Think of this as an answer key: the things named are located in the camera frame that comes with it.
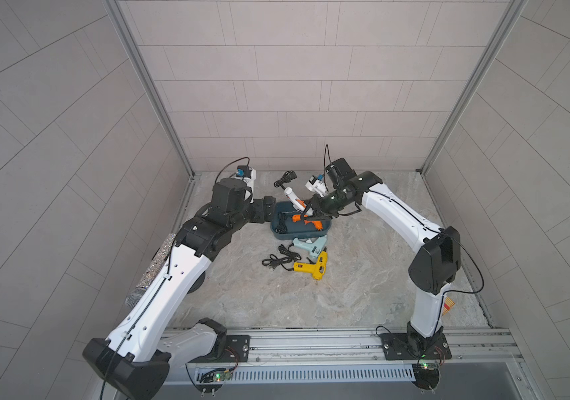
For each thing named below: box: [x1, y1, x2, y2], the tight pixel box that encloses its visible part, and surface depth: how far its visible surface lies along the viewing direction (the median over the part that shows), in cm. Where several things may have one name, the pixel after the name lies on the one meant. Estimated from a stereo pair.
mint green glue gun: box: [292, 235, 328, 265], surface depth 93 cm
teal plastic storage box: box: [270, 200, 334, 240], surface depth 98 cm
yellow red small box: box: [443, 296, 456, 315], surface depth 80 cm
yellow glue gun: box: [293, 250, 328, 281], surface depth 88 cm
